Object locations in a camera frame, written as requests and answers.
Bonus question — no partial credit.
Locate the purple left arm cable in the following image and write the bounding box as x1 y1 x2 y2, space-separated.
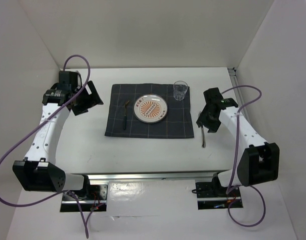
0 54 101 239

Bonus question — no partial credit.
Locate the aluminium rail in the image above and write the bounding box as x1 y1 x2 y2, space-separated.
228 67 267 177
32 169 267 182

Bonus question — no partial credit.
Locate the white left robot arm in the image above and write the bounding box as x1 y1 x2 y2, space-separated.
13 71 103 200

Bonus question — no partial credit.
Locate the aluminium front rail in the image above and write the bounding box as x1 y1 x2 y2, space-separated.
32 169 267 182

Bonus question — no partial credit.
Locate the striped handled knife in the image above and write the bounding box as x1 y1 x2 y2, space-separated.
198 124 206 148

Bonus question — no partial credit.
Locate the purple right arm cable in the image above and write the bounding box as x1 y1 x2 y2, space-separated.
221 85 266 228

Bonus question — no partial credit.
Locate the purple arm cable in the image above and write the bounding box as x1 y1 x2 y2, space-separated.
0 54 101 239
221 85 266 228

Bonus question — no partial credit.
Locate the dark checked cloth placemat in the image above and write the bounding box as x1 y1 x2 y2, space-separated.
105 83 194 139

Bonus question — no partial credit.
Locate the green handled gold fork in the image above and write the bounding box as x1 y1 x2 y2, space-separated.
123 100 130 130

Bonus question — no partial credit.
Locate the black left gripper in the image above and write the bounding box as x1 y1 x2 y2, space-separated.
72 80 103 116

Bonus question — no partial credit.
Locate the orange sunburst patterned plate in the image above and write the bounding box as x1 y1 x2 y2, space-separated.
133 94 168 124

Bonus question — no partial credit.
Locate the aluminium right side rail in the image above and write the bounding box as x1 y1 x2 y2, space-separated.
228 67 267 177

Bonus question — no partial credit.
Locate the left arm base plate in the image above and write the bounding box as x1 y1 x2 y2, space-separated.
60 183 108 213

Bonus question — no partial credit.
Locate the clear drinking glass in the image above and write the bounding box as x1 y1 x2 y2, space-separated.
173 80 188 101

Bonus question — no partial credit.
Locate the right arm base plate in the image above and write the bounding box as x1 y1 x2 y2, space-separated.
191 181 243 210

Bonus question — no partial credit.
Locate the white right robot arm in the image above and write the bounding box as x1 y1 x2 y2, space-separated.
196 88 280 196

